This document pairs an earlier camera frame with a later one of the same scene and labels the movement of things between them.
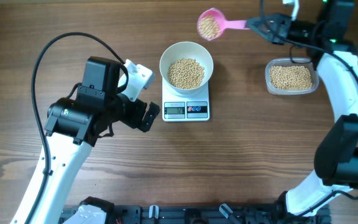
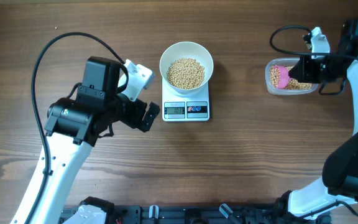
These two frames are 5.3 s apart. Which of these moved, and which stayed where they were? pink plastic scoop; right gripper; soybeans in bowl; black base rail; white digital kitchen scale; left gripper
Moved: right gripper; pink plastic scoop
Stayed: left gripper; soybeans in bowl; black base rail; white digital kitchen scale
